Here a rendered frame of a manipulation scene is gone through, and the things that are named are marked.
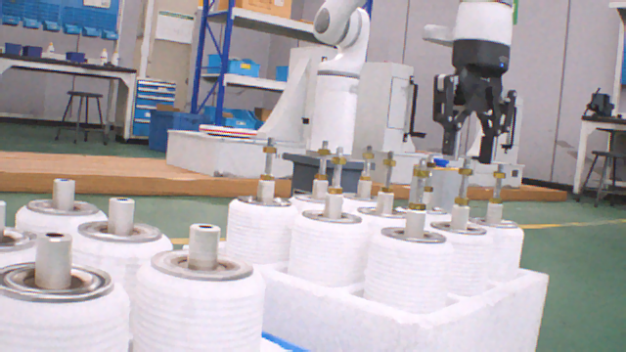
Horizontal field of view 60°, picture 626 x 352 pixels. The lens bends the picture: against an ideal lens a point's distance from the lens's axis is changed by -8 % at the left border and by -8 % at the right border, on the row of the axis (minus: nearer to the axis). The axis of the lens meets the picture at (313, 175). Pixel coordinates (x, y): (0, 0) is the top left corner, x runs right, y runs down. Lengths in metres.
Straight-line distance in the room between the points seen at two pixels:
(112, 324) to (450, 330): 0.39
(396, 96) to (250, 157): 1.09
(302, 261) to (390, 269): 0.12
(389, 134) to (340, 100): 2.34
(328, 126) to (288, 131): 1.97
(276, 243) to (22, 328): 0.50
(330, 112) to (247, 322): 0.85
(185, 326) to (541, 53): 6.48
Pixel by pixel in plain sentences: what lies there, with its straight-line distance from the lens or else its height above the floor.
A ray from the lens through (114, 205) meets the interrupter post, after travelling 0.52.
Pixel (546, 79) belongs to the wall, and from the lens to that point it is 6.69.
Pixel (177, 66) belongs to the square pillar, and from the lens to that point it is 7.22.
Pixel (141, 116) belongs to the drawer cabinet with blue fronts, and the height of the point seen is 0.29.
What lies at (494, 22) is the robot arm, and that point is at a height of 0.52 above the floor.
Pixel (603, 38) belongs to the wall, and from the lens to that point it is 6.47.
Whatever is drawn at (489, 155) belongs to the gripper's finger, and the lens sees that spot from 0.80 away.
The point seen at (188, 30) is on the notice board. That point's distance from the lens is 7.29.
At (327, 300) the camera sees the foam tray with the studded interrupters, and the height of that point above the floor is 0.17.
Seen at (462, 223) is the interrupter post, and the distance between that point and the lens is 0.77.
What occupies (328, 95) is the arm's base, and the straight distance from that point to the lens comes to 1.23.
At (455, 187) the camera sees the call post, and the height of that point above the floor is 0.28.
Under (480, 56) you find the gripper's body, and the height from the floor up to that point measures 0.47.
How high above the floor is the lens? 0.36
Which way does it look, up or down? 5 degrees down
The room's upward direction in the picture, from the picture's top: 6 degrees clockwise
